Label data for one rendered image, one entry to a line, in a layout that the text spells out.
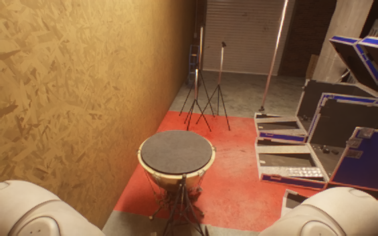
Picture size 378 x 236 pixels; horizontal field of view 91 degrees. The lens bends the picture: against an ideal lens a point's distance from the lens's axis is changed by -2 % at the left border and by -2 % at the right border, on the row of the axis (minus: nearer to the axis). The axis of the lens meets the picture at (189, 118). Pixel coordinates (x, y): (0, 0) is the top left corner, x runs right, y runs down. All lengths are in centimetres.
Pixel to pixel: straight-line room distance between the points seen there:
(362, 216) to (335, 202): 5
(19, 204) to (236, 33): 771
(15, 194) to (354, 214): 71
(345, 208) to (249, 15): 760
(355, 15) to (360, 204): 490
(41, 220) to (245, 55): 785
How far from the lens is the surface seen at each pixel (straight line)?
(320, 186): 302
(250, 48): 800
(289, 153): 336
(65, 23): 151
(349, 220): 53
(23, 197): 54
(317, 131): 357
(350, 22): 529
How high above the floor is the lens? 189
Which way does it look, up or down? 28 degrees down
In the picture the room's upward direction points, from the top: 2 degrees clockwise
